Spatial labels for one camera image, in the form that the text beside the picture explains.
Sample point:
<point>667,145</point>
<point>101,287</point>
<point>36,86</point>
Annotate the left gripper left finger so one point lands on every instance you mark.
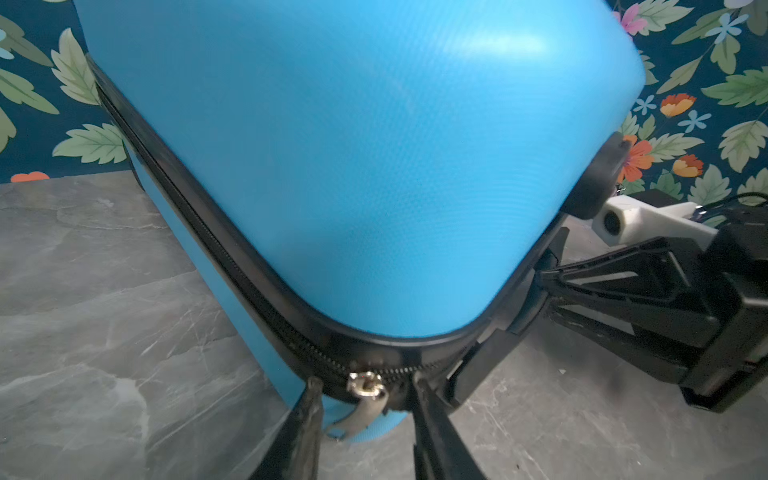
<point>294,452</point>

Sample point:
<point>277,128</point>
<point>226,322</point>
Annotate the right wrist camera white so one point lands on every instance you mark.
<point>625,220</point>

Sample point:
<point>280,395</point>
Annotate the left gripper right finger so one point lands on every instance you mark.
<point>439,452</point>

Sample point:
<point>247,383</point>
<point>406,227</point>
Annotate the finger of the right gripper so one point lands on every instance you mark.
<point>661,358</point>
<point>657,285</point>

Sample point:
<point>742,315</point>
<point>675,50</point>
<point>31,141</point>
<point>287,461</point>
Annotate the blue suitcase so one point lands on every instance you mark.
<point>364,184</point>

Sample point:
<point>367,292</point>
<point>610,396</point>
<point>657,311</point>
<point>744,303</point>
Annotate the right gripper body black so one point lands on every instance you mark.
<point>735,360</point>

